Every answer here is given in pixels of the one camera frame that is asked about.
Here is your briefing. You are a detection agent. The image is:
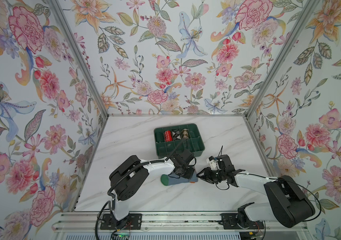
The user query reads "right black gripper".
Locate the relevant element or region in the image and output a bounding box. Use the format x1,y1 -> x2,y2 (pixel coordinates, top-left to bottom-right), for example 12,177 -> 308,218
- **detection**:
196,167 -> 225,184

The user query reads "blue green orange sock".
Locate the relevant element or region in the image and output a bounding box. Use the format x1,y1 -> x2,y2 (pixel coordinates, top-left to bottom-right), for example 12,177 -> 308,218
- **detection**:
160,173 -> 198,186

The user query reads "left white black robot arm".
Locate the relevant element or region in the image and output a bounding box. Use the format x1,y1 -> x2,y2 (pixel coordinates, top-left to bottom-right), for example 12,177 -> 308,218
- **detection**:
107,149 -> 196,221

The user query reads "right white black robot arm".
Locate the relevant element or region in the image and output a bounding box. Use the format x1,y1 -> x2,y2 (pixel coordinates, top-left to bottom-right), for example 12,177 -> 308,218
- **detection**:
196,155 -> 315,229

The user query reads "green plastic divider tray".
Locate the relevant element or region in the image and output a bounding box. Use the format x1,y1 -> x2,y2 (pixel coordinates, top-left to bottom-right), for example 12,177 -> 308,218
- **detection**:
153,124 -> 205,158

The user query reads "black white patterned rolled sock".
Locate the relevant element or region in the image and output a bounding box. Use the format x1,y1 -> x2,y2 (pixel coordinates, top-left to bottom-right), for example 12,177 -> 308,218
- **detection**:
172,130 -> 182,141

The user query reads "brown patterned rolled sock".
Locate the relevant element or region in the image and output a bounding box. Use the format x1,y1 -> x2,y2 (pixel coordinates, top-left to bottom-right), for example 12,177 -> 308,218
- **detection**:
181,128 -> 190,139

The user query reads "red rolled sock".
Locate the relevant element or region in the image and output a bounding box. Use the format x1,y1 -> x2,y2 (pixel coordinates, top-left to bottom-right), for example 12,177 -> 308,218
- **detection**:
163,130 -> 173,142

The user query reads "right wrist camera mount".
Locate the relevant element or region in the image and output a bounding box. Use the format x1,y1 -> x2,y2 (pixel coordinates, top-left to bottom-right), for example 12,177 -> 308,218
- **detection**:
206,156 -> 219,171

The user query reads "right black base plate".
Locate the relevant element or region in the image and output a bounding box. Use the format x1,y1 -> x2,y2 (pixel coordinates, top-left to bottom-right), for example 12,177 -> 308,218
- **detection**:
218,202 -> 265,230

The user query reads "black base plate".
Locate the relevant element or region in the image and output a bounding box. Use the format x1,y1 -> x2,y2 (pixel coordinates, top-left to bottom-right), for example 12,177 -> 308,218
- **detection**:
218,202 -> 265,230
99,214 -> 142,230

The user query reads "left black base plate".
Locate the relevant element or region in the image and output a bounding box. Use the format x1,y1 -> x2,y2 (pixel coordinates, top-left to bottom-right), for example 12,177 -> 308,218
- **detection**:
99,214 -> 142,230

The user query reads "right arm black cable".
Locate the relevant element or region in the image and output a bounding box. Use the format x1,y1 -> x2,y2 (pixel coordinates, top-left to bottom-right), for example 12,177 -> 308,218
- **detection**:
215,145 -> 322,223

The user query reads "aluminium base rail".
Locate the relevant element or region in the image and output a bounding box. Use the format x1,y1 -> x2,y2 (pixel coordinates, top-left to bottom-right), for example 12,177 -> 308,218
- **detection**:
52,212 -> 309,234

